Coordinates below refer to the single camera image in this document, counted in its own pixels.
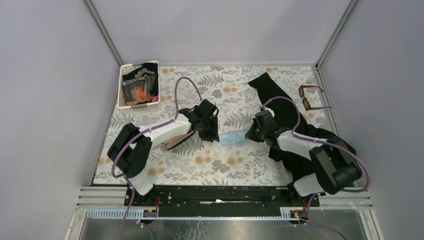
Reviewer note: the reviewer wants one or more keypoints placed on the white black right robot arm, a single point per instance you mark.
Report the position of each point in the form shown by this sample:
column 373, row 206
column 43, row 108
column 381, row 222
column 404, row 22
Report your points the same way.
column 334, row 166

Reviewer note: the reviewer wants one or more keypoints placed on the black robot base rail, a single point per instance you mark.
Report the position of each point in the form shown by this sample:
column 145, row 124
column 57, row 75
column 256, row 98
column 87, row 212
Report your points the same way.
column 204, row 196

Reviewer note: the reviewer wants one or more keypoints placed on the black orange clothes in basket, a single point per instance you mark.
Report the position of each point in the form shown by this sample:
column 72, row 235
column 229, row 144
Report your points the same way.
column 139, row 83

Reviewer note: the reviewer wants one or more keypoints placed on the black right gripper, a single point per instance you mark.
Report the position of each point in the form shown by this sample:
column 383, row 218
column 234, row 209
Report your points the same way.
column 250, row 135

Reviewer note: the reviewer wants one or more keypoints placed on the black cloth garment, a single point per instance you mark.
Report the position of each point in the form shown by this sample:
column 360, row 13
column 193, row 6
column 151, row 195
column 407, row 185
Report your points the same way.
column 286, row 117

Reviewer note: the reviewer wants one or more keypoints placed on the white perforated plastic basket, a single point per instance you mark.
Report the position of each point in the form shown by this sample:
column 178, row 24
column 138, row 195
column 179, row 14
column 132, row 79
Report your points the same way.
column 137, row 109

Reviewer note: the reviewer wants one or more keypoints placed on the black glasses case tan lining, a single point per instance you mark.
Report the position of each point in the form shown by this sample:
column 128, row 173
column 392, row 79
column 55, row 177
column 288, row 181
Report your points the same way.
column 177, row 140

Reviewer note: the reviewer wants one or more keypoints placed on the floral patterned table mat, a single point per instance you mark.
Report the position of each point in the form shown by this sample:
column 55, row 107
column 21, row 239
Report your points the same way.
column 197, row 162

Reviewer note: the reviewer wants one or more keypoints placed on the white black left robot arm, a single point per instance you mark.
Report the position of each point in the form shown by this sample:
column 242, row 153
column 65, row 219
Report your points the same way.
column 131, row 148

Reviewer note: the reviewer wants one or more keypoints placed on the grey slotted cable duct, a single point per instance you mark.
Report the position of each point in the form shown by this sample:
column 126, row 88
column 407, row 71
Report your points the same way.
column 168, row 213

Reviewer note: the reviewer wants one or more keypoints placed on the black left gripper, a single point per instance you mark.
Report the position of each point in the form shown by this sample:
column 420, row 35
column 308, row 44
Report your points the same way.
column 213, row 135

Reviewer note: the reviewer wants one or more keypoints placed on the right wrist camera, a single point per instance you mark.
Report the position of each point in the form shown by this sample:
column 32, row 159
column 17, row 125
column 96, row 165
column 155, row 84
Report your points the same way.
column 269, row 110

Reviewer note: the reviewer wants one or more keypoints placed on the light blue cleaning cloth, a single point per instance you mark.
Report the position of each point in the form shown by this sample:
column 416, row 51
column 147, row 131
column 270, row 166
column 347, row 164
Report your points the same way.
column 233, row 138

